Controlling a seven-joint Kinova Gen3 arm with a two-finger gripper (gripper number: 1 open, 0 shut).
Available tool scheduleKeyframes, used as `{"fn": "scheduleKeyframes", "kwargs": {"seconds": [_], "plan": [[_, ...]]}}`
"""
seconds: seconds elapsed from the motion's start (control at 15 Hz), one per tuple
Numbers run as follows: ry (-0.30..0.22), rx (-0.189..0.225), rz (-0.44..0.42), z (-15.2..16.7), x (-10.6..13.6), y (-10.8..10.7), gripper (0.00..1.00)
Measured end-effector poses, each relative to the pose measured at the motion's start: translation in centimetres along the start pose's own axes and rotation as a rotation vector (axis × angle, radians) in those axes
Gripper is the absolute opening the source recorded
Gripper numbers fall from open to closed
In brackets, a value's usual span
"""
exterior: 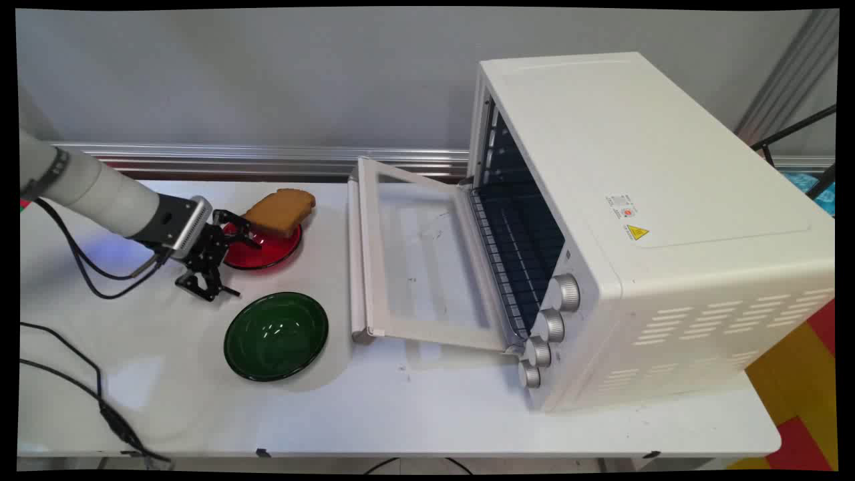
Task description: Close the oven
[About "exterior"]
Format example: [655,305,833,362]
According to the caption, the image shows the wire oven rack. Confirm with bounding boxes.
[470,186,567,340]

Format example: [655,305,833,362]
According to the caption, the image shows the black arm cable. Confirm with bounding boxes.
[30,198,176,300]

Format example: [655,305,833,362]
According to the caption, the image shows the black metal stand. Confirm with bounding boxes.
[751,106,837,200]

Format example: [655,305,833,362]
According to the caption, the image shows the white oven door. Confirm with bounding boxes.
[347,157,510,353]

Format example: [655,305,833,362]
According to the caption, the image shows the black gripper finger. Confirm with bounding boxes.
[212,209,263,249]
[175,266,241,303]

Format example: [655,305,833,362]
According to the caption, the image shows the aluminium rail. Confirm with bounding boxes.
[50,142,836,178]

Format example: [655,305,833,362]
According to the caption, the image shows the red glass plate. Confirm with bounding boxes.
[221,220,303,271]

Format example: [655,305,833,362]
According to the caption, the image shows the white toaster oven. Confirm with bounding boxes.
[466,52,836,413]

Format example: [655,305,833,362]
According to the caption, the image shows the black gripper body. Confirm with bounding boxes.
[180,223,229,276]

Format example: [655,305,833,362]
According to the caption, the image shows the green glass plate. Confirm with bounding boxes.
[224,292,329,383]

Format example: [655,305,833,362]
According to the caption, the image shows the black power cable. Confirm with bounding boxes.
[19,322,174,465]

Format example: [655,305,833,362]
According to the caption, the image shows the brown toast slice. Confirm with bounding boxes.
[242,188,317,239]

